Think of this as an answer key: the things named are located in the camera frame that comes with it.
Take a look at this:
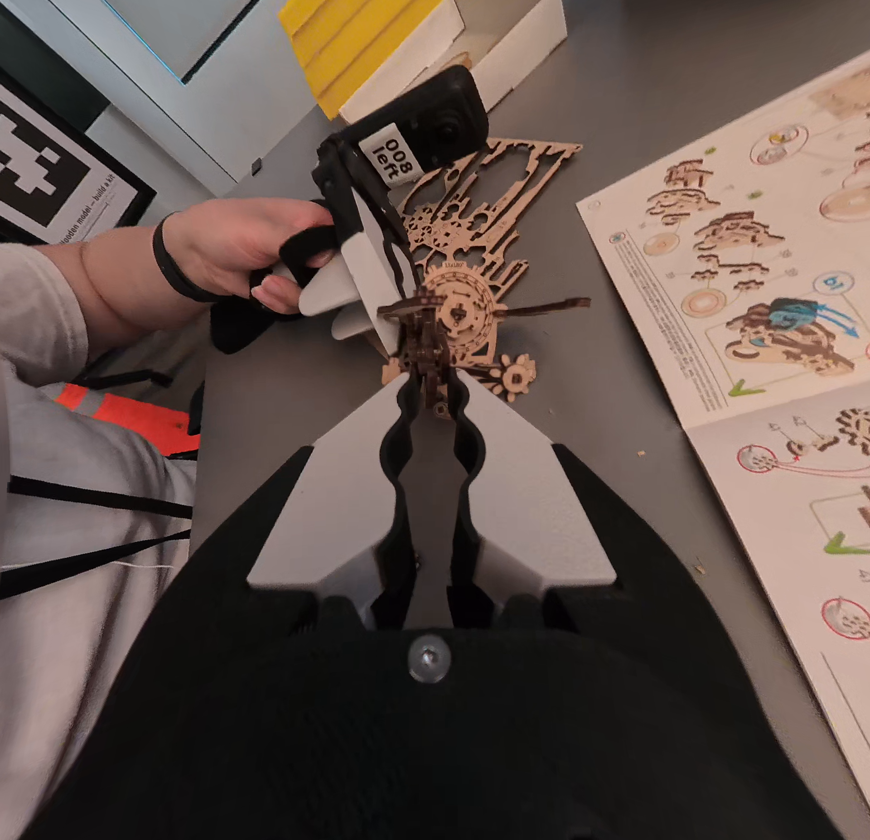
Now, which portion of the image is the illustrated instruction booklet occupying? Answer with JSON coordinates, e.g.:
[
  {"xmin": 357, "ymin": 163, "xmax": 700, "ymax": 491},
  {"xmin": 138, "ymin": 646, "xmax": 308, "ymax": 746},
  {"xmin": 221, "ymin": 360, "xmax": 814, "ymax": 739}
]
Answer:
[{"xmin": 576, "ymin": 50, "xmax": 870, "ymax": 803}]

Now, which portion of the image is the orange fabric piece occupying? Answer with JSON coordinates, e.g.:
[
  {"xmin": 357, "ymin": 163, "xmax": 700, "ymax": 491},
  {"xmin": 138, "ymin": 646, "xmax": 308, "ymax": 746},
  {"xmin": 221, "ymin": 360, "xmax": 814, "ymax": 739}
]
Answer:
[{"xmin": 54, "ymin": 381, "xmax": 203, "ymax": 458}]

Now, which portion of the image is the wooden mechanical model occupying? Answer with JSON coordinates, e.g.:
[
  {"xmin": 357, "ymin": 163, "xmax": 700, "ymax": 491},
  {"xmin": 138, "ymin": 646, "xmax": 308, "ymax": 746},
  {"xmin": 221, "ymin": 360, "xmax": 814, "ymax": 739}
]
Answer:
[{"xmin": 376, "ymin": 262, "xmax": 592, "ymax": 420}]

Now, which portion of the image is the person's left hand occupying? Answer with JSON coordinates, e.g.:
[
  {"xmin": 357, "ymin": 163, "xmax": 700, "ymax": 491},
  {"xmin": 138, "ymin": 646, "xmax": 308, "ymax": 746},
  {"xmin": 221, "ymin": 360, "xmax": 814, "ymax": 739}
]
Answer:
[{"xmin": 163, "ymin": 198, "xmax": 337, "ymax": 314}]

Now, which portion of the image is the person's grey shirt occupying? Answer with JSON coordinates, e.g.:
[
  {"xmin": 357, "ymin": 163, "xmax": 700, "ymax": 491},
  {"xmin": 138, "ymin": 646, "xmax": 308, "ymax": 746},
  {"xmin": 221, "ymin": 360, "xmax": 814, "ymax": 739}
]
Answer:
[{"xmin": 0, "ymin": 361, "xmax": 199, "ymax": 840}]

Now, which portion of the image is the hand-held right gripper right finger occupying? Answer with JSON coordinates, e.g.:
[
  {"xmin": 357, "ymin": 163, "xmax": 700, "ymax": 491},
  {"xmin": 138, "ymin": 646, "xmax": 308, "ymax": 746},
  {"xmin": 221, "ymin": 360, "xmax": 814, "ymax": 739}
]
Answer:
[{"xmin": 445, "ymin": 370, "xmax": 618, "ymax": 629}]

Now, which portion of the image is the laser-cut wooden part sheet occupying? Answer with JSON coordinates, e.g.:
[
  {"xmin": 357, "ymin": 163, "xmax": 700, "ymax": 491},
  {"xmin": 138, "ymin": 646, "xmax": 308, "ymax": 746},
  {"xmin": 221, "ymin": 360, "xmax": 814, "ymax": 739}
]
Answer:
[{"xmin": 394, "ymin": 136, "xmax": 584, "ymax": 290}]

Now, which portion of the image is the white cabinet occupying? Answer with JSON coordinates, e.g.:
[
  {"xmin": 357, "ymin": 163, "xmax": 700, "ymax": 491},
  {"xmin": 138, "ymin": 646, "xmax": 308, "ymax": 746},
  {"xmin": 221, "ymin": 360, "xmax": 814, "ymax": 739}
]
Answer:
[{"xmin": 0, "ymin": 0, "xmax": 327, "ymax": 198}]

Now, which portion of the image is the person's left forearm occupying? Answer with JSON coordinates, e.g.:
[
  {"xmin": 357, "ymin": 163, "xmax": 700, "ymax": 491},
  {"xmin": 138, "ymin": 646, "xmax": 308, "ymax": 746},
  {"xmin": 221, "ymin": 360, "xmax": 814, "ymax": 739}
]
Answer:
[{"xmin": 0, "ymin": 222, "xmax": 208, "ymax": 372}]

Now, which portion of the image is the black strap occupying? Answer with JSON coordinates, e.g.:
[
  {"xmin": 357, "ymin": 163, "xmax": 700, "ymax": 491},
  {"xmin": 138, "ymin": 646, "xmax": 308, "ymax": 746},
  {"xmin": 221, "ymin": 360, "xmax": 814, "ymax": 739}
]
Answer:
[
  {"xmin": 7, "ymin": 476, "xmax": 194, "ymax": 520},
  {"xmin": 0, "ymin": 529, "xmax": 193, "ymax": 601}
]

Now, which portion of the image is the framed black-white marker sign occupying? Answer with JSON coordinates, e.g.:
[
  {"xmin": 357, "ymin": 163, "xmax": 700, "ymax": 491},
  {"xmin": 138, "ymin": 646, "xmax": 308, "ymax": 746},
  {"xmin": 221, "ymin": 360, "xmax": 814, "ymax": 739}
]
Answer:
[{"xmin": 0, "ymin": 71, "xmax": 157, "ymax": 246}]

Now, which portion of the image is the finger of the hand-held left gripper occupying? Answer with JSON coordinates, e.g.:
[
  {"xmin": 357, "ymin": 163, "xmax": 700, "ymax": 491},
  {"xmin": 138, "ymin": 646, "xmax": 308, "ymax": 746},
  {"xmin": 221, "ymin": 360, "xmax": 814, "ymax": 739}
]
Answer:
[
  {"xmin": 336, "ymin": 181, "xmax": 421, "ymax": 307},
  {"xmin": 331, "ymin": 308, "xmax": 390, "ymax": 343}
]

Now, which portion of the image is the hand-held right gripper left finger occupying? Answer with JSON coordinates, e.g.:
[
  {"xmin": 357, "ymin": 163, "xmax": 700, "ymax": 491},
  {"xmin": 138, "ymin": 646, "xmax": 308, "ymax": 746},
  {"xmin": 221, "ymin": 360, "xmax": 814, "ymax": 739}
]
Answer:
[{"xmin": 246, "ymin": 371, "xmax": 419, "ymax": 629}]

